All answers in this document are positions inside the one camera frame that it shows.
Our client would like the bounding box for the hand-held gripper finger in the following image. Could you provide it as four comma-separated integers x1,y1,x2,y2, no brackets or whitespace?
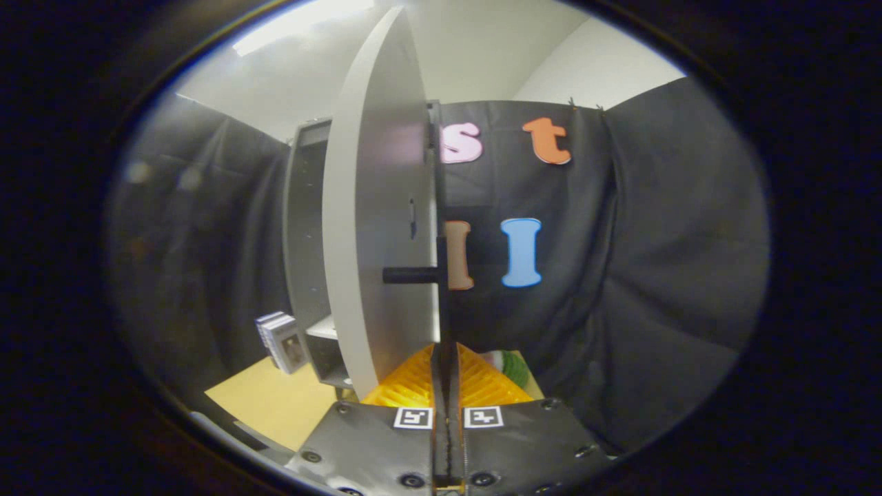
286,344,449,496
448,342,614,496

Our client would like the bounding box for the black door handle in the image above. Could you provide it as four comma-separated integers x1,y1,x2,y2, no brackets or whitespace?
382,265,442,285

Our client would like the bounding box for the white shoe cabinet door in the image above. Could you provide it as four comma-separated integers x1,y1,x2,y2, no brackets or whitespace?
322,6,450,402

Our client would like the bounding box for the grey shoe cabinet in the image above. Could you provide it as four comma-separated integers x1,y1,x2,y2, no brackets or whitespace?
283,117,359,390

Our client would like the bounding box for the green striped object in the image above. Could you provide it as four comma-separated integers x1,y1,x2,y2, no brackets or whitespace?
482,350,530,390

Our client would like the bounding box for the grey portrait cover book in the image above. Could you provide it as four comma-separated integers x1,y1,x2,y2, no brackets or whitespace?
265,317,309,375

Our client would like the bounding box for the black backdrop cloth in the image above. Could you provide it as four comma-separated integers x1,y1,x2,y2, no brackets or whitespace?
107,76,771,455

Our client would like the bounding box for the ceiling light panel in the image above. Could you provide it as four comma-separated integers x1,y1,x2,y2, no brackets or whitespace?
232,0,376,57

